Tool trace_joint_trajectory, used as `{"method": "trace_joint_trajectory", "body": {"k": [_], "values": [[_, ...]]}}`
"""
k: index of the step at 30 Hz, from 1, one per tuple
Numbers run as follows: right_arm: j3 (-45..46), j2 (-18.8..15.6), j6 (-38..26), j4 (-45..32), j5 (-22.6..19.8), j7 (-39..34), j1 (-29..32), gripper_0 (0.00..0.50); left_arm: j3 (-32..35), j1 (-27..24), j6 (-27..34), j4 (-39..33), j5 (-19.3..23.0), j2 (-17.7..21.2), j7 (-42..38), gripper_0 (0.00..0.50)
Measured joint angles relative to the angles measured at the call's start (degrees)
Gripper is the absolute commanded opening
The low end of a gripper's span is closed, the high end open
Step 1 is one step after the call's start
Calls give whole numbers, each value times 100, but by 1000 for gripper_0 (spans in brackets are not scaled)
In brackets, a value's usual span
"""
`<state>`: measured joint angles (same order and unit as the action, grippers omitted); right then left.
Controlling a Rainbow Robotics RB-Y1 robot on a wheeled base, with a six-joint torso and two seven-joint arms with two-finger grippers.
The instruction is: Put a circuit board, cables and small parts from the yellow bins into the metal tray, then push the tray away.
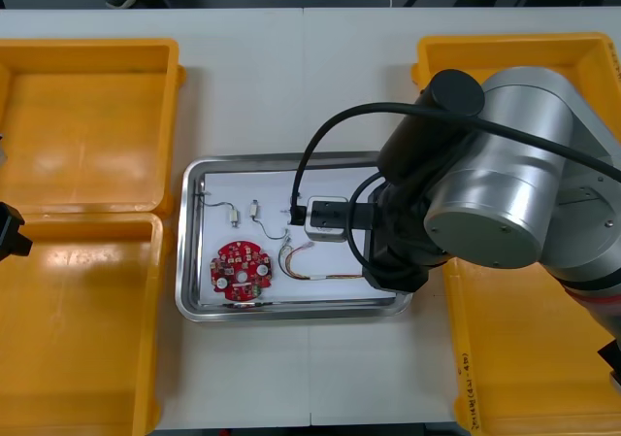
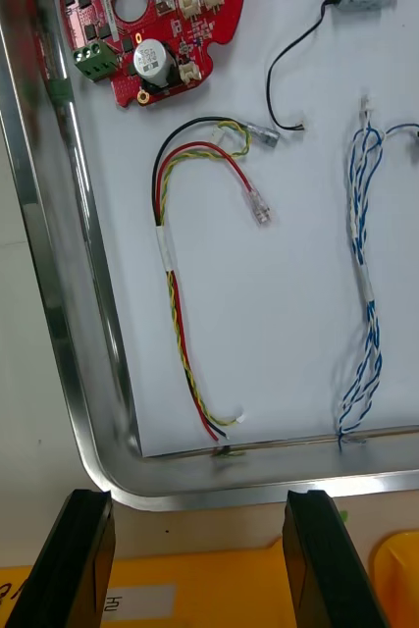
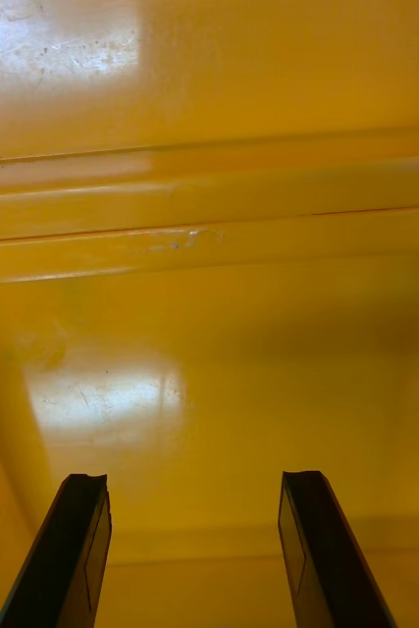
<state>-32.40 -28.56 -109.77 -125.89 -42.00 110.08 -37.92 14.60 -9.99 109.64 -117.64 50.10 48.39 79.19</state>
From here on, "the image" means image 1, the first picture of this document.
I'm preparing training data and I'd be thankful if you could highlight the yellow-orange bin with handwriting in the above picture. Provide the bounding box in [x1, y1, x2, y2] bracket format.
[443, 255, 621, 436]

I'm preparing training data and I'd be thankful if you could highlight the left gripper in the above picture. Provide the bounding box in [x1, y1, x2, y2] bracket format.
[0, 201, 34, 258]

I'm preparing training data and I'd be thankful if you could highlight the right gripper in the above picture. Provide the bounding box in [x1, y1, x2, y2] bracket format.
[363, 180, 448, 294]

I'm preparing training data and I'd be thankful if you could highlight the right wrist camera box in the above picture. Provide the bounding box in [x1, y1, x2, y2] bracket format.
[304, 195, 351, 244]

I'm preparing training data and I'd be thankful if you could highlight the white paper sheet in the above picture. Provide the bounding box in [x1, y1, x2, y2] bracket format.
[197, 168, 376, 306]

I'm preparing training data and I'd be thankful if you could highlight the round red circuit board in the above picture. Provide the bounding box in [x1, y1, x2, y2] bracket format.
[209, 240, 276, 302]

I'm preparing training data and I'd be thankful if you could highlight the yellow-orange plastic bin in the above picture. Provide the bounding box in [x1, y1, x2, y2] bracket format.
[0, 37, 186, 217]
[0, 212, 169, 436]
[410, 31, 621, 139]

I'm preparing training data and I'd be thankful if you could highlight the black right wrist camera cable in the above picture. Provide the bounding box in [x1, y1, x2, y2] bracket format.
[289, 101, 621, 268]

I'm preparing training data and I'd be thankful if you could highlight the steel tray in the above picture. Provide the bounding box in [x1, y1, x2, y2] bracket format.
[174, 151, 415, 323]

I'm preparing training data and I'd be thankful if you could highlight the small metal solenoid with cable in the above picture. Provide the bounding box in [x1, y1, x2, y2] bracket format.
[195, 190, 242, 228]
[248, 198, 292, 242]

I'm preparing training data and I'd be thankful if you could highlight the red black green-yellow wire harness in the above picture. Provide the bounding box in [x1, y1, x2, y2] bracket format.
[277, 241, 368, 283]

